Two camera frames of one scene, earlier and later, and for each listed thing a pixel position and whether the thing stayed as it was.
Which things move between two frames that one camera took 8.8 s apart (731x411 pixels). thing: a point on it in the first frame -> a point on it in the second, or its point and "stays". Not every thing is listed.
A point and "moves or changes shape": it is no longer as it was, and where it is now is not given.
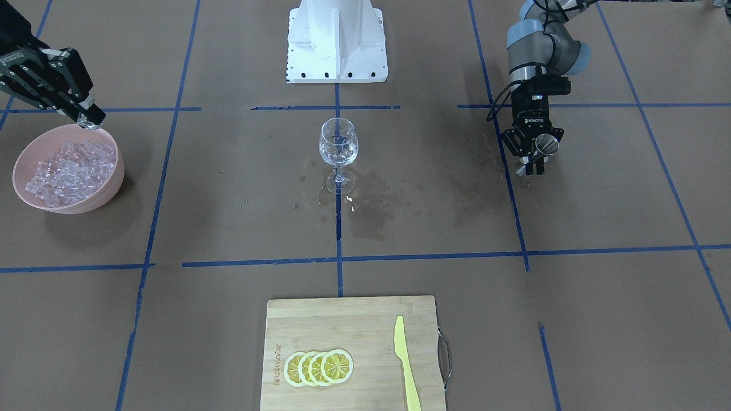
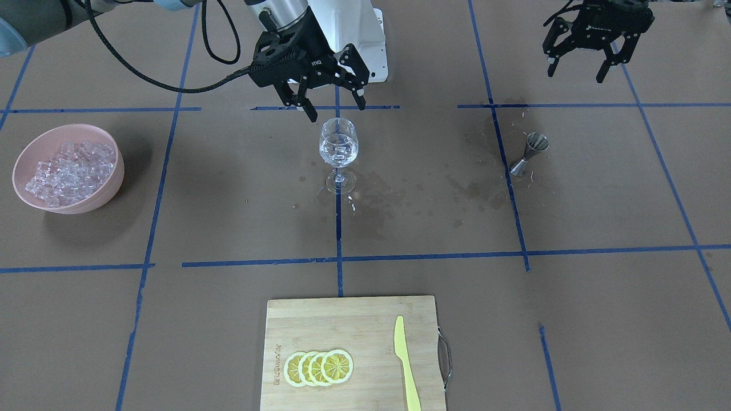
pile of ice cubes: x=71 y=173 stays
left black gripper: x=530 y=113 -> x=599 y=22
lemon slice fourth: x=291 y=369 stays
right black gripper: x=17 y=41 -> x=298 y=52
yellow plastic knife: x=413 y=403 stays
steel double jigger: x=546 y=144 moves or changes shape
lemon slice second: x=314 y=367 stays
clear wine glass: x=338 y=145 stays
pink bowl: x=68 y=169 stays
